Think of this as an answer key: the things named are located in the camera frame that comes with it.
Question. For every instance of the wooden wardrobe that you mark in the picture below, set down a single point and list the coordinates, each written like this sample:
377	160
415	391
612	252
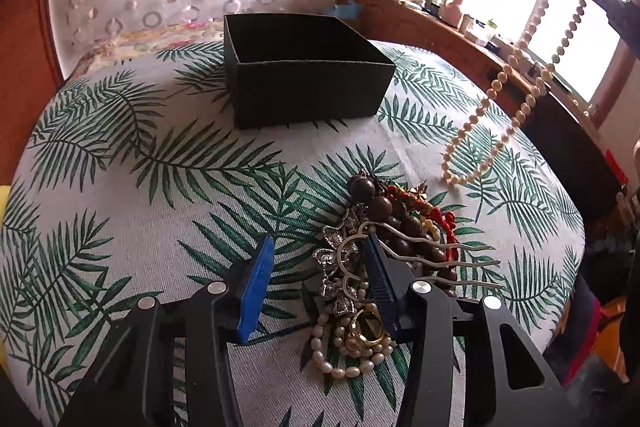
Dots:
25	57

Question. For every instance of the wooden cabinet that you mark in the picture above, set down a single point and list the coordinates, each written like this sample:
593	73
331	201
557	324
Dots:
425	27

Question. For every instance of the leaf print tablecloth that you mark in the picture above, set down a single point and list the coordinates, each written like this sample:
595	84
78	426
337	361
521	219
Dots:
150	207

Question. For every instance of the black square box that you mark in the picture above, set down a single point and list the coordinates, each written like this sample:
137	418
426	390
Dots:
310	92

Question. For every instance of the silver wavy hair comb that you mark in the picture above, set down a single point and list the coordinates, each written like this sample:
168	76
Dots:
480	262

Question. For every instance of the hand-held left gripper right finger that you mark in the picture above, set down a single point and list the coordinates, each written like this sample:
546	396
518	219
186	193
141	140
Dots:
378	279

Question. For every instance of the blue bag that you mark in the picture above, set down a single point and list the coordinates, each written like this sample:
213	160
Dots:
342	11

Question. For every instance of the pink kettle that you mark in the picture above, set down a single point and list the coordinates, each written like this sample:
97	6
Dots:
454	12

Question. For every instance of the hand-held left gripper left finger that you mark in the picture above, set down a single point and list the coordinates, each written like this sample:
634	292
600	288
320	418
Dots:
257	289

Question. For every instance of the floral bedsheet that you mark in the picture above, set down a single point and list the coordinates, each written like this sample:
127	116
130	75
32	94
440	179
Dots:
140	39

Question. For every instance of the rhinestone flower brooch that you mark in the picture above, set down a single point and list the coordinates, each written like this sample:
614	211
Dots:
325	257

